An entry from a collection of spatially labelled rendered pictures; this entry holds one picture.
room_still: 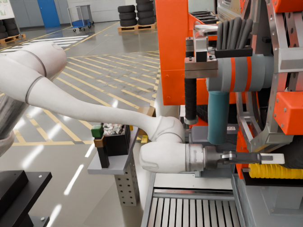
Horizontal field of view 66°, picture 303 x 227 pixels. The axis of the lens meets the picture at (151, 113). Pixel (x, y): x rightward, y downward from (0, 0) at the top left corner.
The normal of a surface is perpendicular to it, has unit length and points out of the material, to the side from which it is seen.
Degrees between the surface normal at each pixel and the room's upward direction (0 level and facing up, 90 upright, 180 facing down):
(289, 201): 90
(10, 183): 3
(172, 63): 90
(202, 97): 90
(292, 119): 90
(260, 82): 101
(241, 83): 109
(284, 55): 45
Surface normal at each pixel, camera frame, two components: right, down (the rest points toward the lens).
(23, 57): 0.41, -0.66
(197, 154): -0.16, -0.30
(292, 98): -0.10, -0.89
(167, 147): -0.11, -0.74
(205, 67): -0.14, 0.46
